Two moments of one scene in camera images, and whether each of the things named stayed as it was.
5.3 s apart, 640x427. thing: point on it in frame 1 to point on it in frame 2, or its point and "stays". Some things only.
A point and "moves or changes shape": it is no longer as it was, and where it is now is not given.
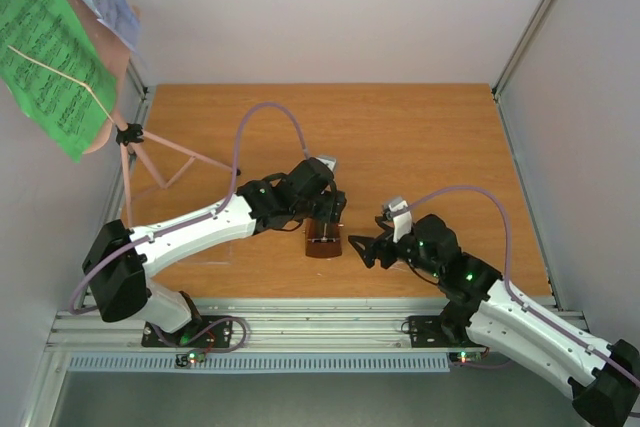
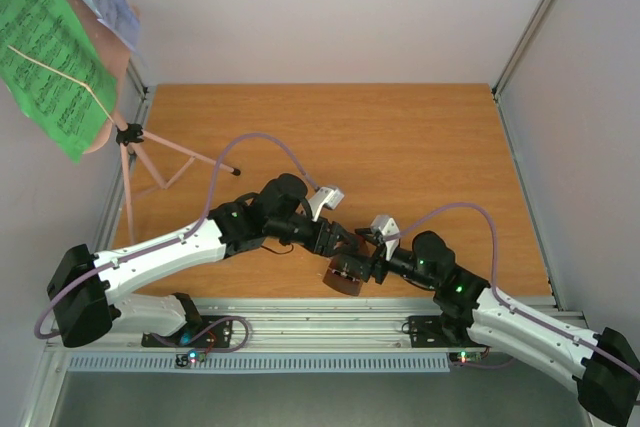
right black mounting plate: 427,331 stays
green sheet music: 52,67 stays
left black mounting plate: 201,332 stays
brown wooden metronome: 323,239 moves or changes shape
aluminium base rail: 273,325 stays
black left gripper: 334,209 to 326,245
